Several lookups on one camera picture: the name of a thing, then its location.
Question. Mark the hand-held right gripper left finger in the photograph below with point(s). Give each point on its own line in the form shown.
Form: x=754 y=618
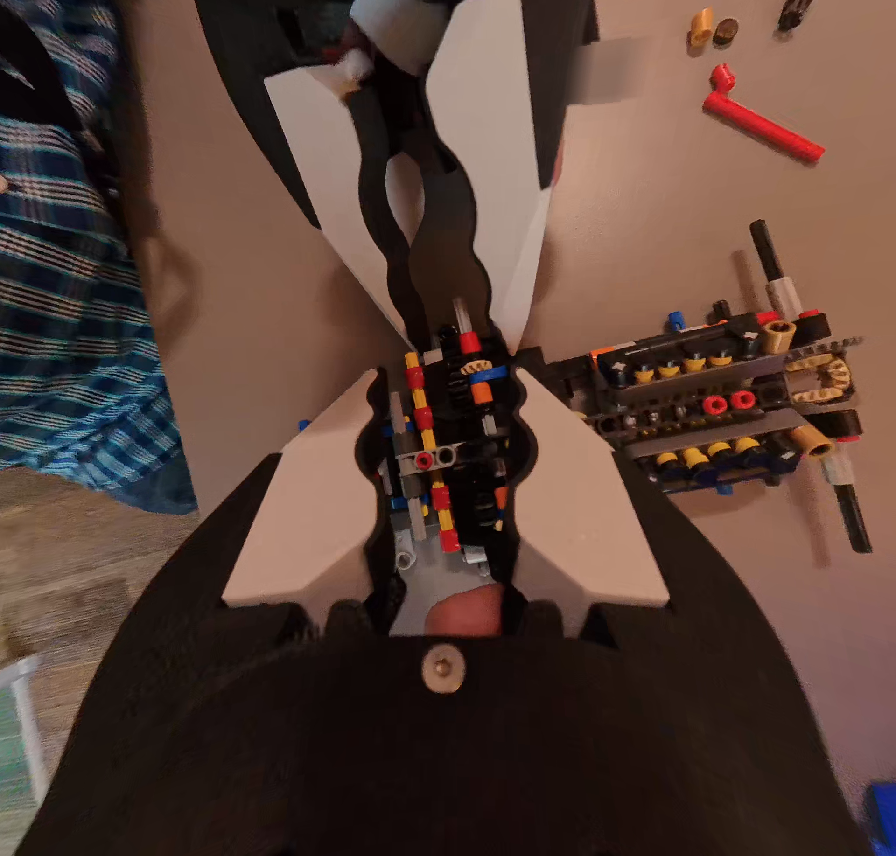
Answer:
x=308 y=520

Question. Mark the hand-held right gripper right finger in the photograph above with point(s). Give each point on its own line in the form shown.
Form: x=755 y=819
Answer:
x=581 y=520

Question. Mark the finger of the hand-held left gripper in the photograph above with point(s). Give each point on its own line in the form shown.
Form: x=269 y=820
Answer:
x=315 y=149
x=490 y=100

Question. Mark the black lego technic chassis model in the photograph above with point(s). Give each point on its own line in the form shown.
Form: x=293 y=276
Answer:
x=700 y=384

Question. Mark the tan lego connector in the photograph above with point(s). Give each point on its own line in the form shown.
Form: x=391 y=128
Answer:
x=700 y=27

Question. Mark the small black round lego piece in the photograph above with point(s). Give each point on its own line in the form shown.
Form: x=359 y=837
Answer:
x=726 y=30

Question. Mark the red lego axle with connector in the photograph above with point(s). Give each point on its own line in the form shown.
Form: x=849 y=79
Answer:
x=763 y=125

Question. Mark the dark lego connector piece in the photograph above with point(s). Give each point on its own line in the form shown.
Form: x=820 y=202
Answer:
x=798 y=2

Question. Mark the blue jeans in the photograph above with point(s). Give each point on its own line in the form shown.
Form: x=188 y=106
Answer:
x=168 y=485

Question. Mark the blue plaid shirt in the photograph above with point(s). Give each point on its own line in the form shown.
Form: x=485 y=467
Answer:
x=63 y=275

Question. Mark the pale plastic box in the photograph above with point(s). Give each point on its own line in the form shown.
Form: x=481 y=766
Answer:
x=17 y=730

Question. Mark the blue storage bin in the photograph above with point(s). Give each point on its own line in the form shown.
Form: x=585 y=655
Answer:
x=883 y=817

